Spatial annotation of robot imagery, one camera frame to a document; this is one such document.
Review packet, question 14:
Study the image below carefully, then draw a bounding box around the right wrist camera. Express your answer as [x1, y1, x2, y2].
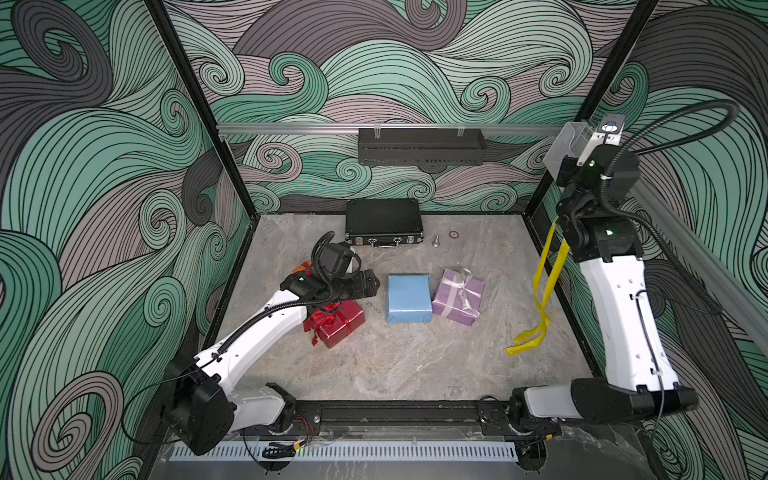
[576, 114, 626, 167]

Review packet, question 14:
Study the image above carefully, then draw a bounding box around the aluminium rail wall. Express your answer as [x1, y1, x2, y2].
[630, 180, 767, 355]
[216, 122, 563, 137]

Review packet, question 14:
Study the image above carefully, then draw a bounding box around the black wall tray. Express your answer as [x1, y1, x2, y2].
[357, 129, 488, 168]

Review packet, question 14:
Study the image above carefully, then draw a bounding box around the red gift box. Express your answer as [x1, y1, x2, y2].
[302, 300, 366, 349]

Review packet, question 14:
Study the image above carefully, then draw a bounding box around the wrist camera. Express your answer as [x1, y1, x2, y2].
[576, 114, 626, 167]
[318, 243, 355, 280]

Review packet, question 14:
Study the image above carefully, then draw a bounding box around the orange gift box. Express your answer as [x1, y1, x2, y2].
[291, 260, 313, 276]

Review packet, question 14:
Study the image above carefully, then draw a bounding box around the aluminium rail back wall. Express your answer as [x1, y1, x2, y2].
[216, 122, 563, 137]

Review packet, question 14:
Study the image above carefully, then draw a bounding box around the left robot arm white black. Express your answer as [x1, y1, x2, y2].
[159, 269, 381, 455]

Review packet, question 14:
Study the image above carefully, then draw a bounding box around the aluminium rail right wall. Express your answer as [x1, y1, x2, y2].
[630, 180, 767, 355]

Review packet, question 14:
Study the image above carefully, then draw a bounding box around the clear plastic wall bin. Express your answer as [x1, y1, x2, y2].
[544, 121, 593, 180]

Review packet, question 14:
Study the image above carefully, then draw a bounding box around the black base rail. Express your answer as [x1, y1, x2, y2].
[161, 398, 637, 434]

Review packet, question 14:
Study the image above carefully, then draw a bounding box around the white slotted cable duct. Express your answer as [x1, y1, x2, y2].
[169, 440, 518, 463]

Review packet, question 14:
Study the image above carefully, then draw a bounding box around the purple gift box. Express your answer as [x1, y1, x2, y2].
[431, 269, 485, 326]

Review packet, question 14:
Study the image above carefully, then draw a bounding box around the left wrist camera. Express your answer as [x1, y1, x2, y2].
[318, 243, 355, 280]

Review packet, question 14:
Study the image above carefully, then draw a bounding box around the yellow ribbon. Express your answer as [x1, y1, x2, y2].
[506, 222, 570, 356]

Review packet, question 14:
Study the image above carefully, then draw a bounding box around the red ribbon on red box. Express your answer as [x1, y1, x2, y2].
[302, 303, 346, 349]

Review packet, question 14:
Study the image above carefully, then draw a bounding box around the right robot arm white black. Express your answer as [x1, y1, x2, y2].
[511, 145, 699, 426]

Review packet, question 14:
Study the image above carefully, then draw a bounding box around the blue gift box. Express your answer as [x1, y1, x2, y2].
[386, 274, 433, 324]

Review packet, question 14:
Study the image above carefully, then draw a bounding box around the black hard case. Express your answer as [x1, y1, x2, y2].
[345, 199, 424, 247]

